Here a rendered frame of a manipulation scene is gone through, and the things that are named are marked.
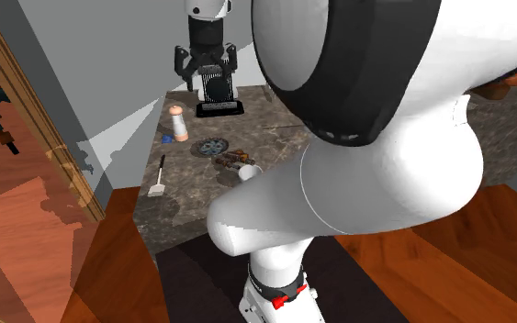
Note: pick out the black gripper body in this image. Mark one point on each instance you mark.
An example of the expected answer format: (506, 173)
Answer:
(206, 35)

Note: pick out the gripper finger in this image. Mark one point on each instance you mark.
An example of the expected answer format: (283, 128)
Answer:
(232, 58)
(180, 60)

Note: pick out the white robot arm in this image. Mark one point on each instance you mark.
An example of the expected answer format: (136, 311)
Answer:
(374, 179)

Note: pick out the white and tan pepper mill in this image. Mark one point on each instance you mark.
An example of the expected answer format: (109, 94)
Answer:
(179, 125)

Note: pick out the small blue block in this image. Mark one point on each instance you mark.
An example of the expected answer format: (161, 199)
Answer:
(166, 139)

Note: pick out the round grey patterned trivet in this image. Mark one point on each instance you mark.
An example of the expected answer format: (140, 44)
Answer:
(212, 146)

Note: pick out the white cup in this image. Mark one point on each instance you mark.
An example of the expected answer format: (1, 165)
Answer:
(249, 171)

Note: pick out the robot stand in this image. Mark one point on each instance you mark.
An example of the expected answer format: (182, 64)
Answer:
(195, 286)

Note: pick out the orange-brown object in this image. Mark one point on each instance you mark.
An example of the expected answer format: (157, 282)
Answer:
(495, 89)

